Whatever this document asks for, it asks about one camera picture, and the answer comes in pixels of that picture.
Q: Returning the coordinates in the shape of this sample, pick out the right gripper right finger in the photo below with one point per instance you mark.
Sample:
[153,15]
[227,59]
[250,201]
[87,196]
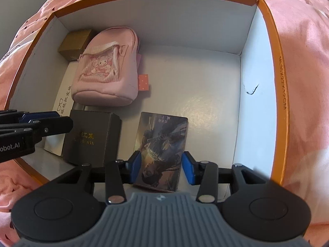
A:
[203,174]

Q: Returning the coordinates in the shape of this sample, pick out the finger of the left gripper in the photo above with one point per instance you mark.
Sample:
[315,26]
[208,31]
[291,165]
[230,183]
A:
[14,116]
[35,130]

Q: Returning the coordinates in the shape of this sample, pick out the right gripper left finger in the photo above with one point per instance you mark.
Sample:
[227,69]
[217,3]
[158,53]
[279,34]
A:
[118,173]

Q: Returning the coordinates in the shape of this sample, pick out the white box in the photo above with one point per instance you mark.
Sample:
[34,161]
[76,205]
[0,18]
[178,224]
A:
[63,105]

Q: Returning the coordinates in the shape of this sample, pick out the black box gold lettering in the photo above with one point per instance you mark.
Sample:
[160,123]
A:
[94,138]

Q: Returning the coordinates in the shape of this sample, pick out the illustrated card pack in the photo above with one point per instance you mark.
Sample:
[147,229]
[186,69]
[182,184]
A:
[161,140]

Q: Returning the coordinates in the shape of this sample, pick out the pink mini backpack pouch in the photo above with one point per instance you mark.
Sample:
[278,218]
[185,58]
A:
[107,71]

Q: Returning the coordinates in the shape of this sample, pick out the small gold gift box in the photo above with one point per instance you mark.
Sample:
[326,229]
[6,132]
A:
[75,43]

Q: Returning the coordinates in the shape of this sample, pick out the orange cardboard storage box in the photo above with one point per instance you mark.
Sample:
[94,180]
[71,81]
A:
[217,62]

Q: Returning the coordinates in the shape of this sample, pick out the pink patterned duvet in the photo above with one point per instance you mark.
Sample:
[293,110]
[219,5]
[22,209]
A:
[303,29]

